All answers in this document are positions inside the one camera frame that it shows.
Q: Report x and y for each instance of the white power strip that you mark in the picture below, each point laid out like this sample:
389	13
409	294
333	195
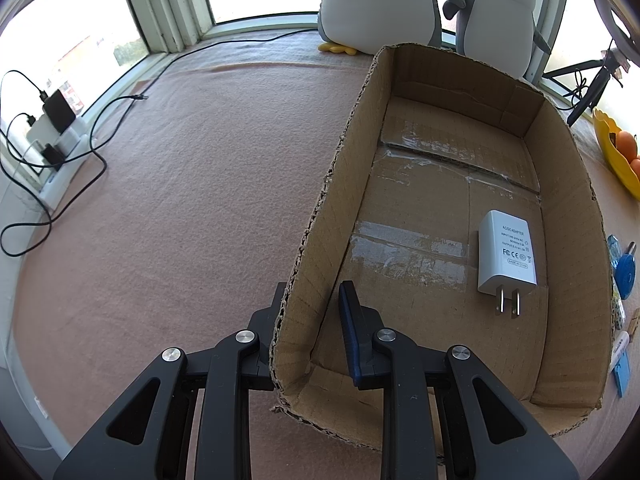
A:
70	165

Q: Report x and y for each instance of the cardboard box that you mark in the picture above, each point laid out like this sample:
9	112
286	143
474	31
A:
425	195

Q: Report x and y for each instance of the clear blue bottle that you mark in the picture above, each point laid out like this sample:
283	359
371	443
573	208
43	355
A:
613	250

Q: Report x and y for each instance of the white window post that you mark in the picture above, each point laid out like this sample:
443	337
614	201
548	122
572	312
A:
165	5
547	10

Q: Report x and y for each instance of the pink blanket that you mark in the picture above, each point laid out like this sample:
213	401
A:
200	210

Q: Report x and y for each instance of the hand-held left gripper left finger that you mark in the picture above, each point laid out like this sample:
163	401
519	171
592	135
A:
262	325

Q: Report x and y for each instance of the grey white penguin plush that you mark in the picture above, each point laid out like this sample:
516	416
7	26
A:
500	20
380	0

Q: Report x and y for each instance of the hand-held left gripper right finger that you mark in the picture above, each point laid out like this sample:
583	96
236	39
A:
347	330

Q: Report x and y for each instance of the small black plug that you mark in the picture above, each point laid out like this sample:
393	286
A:
52	154

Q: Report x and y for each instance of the white power adapter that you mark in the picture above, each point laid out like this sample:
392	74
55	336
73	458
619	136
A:
505	255

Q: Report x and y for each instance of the blue round disc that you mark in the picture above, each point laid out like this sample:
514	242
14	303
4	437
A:
625	275

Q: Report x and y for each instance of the black charger brick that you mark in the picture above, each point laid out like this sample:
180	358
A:
57	110

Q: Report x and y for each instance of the yellow bowl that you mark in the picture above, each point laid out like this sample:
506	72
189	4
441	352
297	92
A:
612	152

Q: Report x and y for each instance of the orange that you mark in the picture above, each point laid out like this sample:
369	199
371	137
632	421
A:
627	142
635	166

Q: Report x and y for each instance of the black tripod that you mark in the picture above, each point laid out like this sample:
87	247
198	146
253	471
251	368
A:
595	90

